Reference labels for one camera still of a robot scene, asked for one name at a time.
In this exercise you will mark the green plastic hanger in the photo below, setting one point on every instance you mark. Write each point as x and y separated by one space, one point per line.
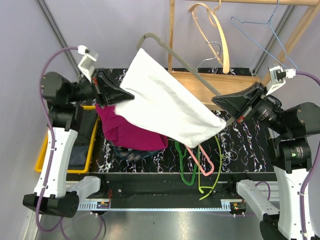
182 156

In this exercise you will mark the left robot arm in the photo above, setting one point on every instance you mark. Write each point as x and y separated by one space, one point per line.
51 196

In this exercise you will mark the white garment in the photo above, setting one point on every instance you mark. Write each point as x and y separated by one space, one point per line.
163 105

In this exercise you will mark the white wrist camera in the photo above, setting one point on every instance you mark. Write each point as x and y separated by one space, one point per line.
278 77
86 64

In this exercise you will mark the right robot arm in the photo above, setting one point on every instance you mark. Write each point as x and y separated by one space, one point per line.
291 158

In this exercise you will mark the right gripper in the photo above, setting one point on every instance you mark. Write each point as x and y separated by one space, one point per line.
233 103

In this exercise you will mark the plaid navy skirt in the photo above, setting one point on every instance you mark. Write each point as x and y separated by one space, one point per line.
132 155

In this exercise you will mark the neon yellow hanger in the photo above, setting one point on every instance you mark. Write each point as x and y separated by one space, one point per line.
212 170

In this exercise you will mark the magenta pleated skirt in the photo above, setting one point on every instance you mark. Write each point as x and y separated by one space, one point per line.
121 133

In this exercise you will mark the yellow plastic tray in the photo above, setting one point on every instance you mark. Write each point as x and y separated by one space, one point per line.
91 147

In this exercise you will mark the cream wooden hanger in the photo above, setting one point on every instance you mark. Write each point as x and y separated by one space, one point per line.
222 57

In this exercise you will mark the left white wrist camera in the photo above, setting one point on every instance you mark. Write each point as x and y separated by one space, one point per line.
86 64

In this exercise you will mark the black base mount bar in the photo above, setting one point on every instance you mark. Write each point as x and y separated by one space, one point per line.
166 191

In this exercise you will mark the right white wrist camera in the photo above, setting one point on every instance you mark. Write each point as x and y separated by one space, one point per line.
278 77

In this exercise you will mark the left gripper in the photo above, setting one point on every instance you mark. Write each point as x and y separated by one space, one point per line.
106 92

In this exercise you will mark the grey plastic hanger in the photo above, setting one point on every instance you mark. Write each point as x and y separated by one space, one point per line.
192 70

